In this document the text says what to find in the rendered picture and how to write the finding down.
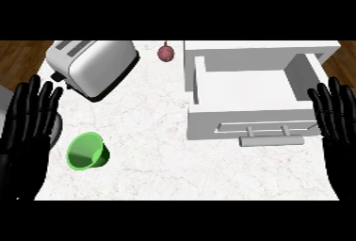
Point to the silver toaster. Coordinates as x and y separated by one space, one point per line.
94 66

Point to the white cabinet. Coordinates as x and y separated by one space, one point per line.
258 56

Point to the reddish-brown beet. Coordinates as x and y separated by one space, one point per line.
165 53

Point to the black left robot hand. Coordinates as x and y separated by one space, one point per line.
22 131

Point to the green cup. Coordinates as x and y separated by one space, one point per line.
87 151

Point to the white open drawer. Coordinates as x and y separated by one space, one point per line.
252 103

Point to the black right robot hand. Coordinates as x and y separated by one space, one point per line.
340 138

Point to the grey round object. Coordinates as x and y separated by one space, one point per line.
56 128

